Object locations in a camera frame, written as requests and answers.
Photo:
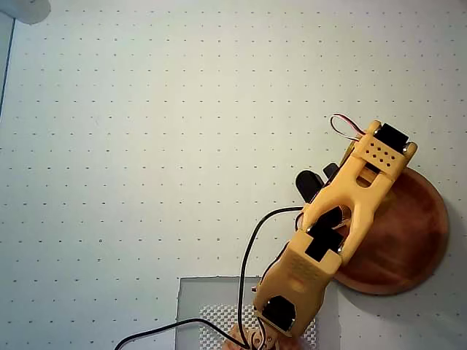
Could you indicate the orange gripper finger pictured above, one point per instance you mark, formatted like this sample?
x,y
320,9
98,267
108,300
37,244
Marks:
x,y
344,217

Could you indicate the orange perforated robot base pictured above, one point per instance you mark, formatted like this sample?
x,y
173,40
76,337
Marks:
x,y
270,342

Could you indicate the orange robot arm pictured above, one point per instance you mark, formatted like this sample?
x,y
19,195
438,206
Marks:
x,y
299,270

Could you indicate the brown wooden bowl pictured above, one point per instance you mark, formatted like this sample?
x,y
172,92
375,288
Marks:
x,y
408,248

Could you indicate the black webcam on gripper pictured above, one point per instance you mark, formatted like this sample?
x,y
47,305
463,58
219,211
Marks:
x,y
308,184

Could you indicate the white textured anti-slip mat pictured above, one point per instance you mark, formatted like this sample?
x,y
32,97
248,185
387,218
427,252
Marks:
x,y
211,311

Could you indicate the white dotted paper mat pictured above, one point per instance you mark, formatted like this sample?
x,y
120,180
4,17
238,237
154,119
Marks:
x,y
109,91

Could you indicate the white rounded object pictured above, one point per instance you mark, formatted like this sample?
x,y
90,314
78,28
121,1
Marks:
x,y
29,9

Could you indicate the grey base plate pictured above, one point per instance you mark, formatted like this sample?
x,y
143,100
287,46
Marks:
x,y
189,299

